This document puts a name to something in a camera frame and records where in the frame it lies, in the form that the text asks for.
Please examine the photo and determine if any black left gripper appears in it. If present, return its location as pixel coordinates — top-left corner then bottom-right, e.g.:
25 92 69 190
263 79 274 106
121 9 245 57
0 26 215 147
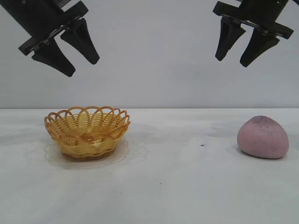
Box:
0 0 100 77

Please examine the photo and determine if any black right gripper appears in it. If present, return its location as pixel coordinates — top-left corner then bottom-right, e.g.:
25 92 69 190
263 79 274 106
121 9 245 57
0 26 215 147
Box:
212 0 294 68

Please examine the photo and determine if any yellow woven plastic basket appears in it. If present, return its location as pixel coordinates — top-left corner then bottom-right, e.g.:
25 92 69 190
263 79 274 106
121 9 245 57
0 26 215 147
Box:
44 106 131 162

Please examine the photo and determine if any pink peach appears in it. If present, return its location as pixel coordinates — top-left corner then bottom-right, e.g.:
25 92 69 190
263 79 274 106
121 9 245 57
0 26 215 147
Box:
237 115 290 160

